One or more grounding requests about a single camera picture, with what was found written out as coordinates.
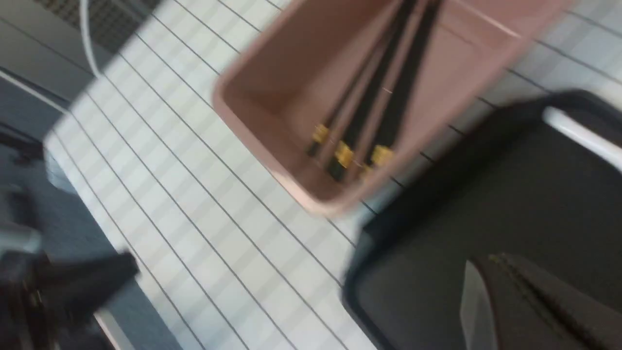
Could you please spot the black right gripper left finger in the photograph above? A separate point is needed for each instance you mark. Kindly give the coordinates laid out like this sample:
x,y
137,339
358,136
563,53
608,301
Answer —
x,y
45,304

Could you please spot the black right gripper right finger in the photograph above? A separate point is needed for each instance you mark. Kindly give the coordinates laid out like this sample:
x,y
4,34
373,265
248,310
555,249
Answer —
x,y
510,303

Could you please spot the black plastic serving tray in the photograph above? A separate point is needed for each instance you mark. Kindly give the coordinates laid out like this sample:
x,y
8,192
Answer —
x,y
512,185

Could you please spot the white ceramic spoon left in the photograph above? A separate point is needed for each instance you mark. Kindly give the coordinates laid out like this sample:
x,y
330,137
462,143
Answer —
x,y
583,136

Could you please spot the white grid tablecloth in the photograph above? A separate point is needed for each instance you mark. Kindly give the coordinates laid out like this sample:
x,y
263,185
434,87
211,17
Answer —
x,y
227,257

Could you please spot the black chopstick in bin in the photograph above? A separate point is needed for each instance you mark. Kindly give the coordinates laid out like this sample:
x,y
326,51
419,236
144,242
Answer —
x,y
413,73
344,151
403,87
321,131

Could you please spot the black chopstick in bin leftmost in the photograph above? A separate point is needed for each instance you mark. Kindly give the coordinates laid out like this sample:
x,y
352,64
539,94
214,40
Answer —
x,y
321,131

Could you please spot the pink plastic rectangular bin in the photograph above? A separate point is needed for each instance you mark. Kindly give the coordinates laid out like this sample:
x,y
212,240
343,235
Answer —
x,y
292,76

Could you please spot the black chopstick in bin rightmost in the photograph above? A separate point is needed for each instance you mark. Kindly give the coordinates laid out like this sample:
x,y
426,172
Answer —
x,y
413,73

